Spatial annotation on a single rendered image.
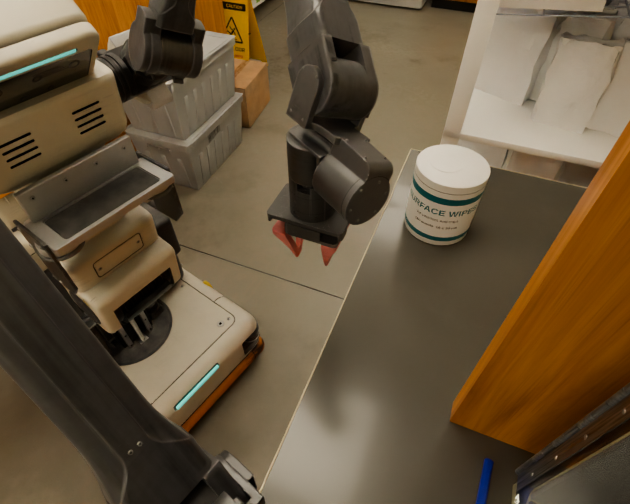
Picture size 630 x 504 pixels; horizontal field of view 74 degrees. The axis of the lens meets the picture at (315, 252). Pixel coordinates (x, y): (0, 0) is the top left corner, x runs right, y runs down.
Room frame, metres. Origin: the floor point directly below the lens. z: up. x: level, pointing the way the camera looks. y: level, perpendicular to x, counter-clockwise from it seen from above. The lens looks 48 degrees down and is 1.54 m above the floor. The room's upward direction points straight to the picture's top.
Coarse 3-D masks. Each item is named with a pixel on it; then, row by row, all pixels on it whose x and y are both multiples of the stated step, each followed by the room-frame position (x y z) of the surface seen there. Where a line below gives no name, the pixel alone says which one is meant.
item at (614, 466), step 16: (608, 432) 0.11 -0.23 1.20; (624, 432) 0.11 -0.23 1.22; (592, 448) 0.11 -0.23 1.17; (608, 448) 0.10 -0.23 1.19; (624, 448) 0.10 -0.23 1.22; (560, 464) 0.11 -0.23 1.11; (576, 464) 0.10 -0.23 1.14; (592, 464) 0.10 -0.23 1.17; (608, 464) 0.09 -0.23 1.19; (624, 464) 0.09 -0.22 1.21; (544, 480) 0.11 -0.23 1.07; (560, 480) 0.10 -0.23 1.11; (576, 480) 0.09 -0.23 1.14; (592, 480) 0.09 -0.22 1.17; (608, 480) 0.08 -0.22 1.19; (624, 480) 0.08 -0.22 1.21; (528, 496) 0.10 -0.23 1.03; (544, 496) 0.09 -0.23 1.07; (560, 496) 0.09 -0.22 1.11; (576, 496) 0.08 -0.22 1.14; (592, 496) 0.07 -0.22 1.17; (608, 496) 0.07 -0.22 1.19; (624, 496) 0.07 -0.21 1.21
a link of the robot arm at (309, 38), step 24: (288, 0) 0.47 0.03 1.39; (312, 0) 0.44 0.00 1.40; (336, 0) 0.45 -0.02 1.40; (288, 24) 0.46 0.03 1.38; (312, 24) 0.42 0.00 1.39; (336, 24) 0.43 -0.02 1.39; (288, 48) 0.44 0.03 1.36; (312, 48) 0.41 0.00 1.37; (336, 48) 0.43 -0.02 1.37; (360, 48) 0.43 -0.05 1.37; (336, 72) 0.38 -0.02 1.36; (360, 72) 0.40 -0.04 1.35; (336, 96) 0.37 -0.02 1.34; (360, 96) 0.39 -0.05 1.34
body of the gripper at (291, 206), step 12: (288, 192) 0.42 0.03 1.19; (300, 192) 0.37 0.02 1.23; (312, 192) 0.36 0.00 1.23; (276, 204) 0.40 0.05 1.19; (288, 204) 0.40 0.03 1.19; (300, 204) 0.37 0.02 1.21; (312, 204) 0.36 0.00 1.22; (324, 204) 0.37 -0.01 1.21; (276, 216) 0.38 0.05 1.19; (288, 216) 0.38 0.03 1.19; (300, 216) 0.37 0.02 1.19; (312, 216) 0.36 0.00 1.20; (324, 216) 0.37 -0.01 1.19; (336, 216) 0.38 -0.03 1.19; (312, 228) 0.36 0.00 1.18; (324, 228) 0.35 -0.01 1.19; (336, 228) 0.35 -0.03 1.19
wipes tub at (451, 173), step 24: (432, 168) 0.60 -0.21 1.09; (456, 168) 0.60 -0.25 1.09; (480, 168) 0.60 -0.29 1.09; (432, 192) 0.57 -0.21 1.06; (456, 192) 0.55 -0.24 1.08; (480, 192) 0.57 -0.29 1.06; (408, 216) 0.60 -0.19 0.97; (432, 216) 0.56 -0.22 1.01; (456, 216) 0.55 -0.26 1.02; (432, 240) 0.55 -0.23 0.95; (456, 240) 0.56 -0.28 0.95
